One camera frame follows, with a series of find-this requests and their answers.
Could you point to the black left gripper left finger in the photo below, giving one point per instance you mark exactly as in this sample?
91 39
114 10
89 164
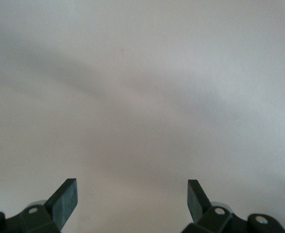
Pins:
62 206

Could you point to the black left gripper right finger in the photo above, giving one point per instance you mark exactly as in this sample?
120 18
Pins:
197 206

